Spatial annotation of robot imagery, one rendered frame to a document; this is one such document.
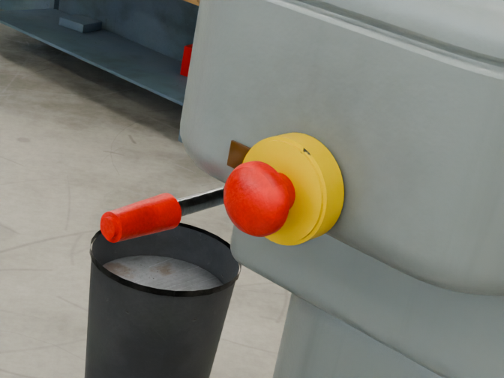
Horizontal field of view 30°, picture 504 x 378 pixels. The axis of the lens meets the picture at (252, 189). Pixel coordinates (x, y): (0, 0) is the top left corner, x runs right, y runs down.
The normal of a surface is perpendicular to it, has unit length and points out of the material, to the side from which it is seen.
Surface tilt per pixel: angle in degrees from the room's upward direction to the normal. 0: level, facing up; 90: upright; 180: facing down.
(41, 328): 0
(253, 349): 0
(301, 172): 90
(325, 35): 90
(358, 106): 90
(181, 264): 0
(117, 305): 93
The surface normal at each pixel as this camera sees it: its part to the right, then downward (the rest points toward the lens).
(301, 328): -0.83, 0.07
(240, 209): -0.67, 0.25
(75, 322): 0.18, -0.91
